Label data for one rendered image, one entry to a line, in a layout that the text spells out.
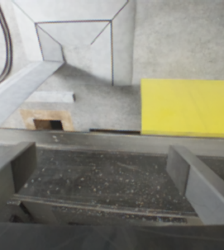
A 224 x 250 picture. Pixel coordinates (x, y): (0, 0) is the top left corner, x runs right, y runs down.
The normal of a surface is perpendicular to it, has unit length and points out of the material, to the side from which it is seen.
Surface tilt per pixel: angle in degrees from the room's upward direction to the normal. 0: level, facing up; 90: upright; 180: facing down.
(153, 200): 90
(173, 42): 0
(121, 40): 11
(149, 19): 0
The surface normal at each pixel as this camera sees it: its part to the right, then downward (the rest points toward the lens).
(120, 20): 0.06, 0.61
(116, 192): -0.04, -0.79
